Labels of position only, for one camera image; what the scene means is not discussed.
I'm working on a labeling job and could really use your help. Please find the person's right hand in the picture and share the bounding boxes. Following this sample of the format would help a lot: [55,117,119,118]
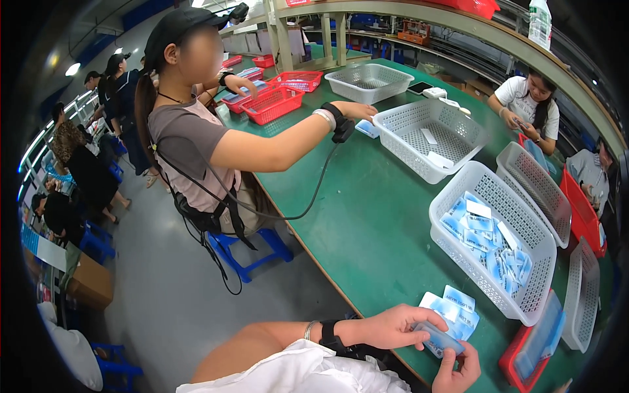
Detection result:
[431,341,482,393]

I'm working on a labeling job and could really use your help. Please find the person's left hand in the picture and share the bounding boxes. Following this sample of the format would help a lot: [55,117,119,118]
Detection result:
[361,304,449,351]

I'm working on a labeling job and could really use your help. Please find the blue plastic packet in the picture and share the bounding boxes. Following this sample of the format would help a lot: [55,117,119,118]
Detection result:
[412,322,467,359]

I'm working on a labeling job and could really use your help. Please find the black wrist band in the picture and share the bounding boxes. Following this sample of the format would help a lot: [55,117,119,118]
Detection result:
[318,319,360,355]

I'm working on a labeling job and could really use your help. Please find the small pile of blue packets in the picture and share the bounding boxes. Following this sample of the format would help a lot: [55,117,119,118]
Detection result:
[419,285,481,343]

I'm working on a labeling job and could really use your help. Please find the row of clear blue packets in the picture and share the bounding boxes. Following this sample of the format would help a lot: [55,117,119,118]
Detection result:
[513,289,567,382]

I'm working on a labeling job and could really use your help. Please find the person's body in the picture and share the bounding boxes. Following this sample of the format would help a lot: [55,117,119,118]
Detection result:
[176,339,414,393]

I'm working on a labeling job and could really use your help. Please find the heap of blue printed packets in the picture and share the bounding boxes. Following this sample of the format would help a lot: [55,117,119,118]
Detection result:
[439,191,534,296]

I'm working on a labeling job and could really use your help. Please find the large white mesh basket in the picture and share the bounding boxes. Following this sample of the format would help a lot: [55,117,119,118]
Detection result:
[429,160,558,328]

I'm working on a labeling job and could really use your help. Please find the blue plastic stool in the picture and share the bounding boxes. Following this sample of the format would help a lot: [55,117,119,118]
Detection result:
[90,342,144,393]
[206,228,295,285]
[78,220,118,266]

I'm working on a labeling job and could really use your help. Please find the light blue packet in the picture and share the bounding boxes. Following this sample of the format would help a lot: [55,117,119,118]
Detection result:
[354,119,380,140]

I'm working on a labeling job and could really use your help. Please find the brown cardboard boxes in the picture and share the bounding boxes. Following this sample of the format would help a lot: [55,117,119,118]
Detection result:
[431,73,495,102]

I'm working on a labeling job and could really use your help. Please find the orange crate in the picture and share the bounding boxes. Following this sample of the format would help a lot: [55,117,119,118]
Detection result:
[396,19,432,47]

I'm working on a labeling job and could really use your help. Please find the brown cardboard box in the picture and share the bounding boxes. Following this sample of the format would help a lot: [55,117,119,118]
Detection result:
[66,253,115,311]

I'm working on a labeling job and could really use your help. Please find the red plastic tub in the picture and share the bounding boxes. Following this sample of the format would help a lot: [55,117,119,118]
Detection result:
[422,0,501,21]

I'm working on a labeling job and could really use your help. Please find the white plastic bottle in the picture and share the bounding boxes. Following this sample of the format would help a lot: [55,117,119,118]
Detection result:
[528,0,553,52]

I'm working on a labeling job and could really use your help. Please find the lit shelf rack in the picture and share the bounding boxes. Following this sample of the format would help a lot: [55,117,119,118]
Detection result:
[18,88,100,199]

